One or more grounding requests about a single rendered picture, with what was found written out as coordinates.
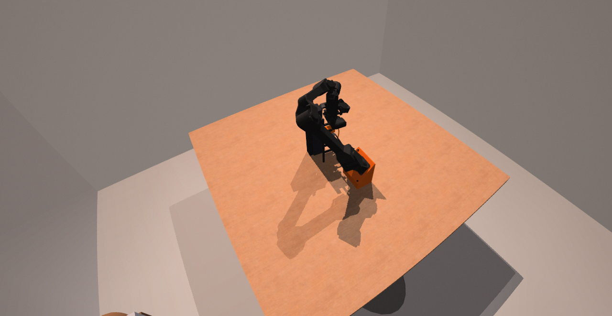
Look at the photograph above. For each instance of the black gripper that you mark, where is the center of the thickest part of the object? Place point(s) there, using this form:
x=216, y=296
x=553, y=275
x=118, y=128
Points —
x=331, y=115

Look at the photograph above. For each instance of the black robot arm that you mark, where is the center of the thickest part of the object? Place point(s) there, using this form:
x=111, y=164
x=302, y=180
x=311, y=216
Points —
x=310, y=121

